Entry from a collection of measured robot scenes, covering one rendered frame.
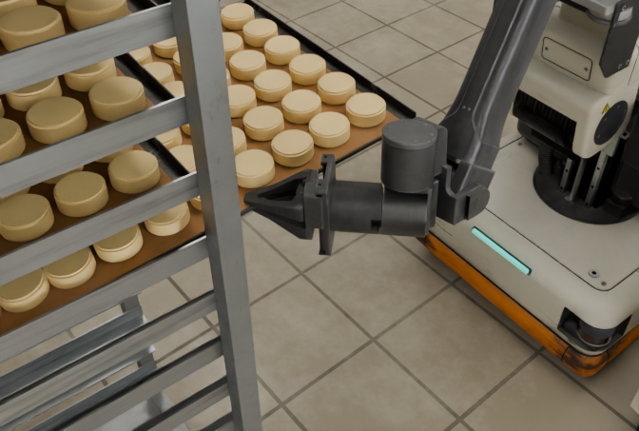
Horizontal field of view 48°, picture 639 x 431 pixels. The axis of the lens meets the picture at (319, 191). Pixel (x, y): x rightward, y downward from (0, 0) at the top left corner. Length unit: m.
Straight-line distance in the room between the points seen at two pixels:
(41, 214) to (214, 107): 0.19
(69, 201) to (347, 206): 0.28
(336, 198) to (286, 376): 1.11
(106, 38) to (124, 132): 0.09
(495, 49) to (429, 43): 2.30
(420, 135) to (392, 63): 2.22
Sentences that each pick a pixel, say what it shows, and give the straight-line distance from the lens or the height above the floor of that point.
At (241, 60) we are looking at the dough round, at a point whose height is 1.01.
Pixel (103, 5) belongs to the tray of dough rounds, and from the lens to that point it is 0.63.
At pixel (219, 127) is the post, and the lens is 0.65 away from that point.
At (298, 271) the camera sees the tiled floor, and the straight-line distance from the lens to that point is 2.04.
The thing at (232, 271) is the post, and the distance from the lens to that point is 0.78.
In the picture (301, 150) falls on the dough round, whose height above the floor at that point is 1.00.
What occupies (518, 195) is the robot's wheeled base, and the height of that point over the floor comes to 0.28.
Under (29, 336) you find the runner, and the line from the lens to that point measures 0.75.
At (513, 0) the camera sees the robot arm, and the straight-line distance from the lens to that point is 0.82.
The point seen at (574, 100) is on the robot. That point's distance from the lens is 1.52.
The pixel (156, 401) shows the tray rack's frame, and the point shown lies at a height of 0.15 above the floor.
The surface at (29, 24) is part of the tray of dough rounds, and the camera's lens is 0.62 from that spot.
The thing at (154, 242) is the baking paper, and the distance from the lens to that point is 0.79.
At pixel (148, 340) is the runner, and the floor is 0.87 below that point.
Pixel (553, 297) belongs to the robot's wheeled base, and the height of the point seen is 0.23.
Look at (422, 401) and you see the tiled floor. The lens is 1.80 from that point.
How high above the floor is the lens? 1.51
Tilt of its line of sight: 41 degrees down
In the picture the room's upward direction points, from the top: straight up
